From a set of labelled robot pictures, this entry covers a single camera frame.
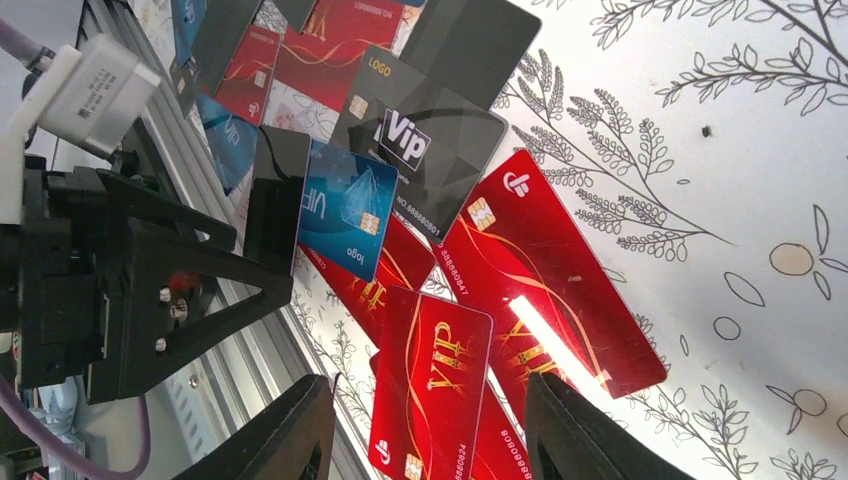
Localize small black card top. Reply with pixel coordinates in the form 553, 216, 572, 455
400, 0, 542, 110

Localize bottom red card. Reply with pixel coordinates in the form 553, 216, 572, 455
368, 354, 535, 480

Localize black vip card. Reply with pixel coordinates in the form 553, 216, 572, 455
330, 46, 507, 245

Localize red card lower left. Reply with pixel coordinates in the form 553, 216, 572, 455
213, 24, 281, 126

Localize front red vip card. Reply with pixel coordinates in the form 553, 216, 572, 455
368, 286, 493, 479

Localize red card right of pile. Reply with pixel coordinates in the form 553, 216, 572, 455
434, 149, 667, 420

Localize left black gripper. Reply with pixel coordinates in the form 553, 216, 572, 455
18, 167, 293, 403

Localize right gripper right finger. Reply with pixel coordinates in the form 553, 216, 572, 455
525, 373, 690, 480

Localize grey slotted cable duct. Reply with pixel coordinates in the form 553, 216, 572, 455
163, 372, 219, 463

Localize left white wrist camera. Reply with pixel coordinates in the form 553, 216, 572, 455
1, 29, 162, 225

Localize floral patterned table mat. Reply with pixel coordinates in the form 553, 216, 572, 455
125, 0, 848, 480

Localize aluminium rail frame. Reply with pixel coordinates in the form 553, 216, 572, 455
79, 0, 372, 480

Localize blue card far left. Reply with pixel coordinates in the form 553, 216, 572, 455
171, 0, 207, 67

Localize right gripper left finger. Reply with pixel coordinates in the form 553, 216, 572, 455
177, 374, 335, 480

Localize red card upper left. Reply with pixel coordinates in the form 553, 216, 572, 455
274, 0, 404, 112

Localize red card under pile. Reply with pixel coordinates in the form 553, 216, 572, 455
298, 215, 437, 349

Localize blue card centre pile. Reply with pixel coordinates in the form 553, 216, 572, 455
298, 140, 398, 281

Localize blue card front left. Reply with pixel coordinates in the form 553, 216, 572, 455
196, 95, 258, 195

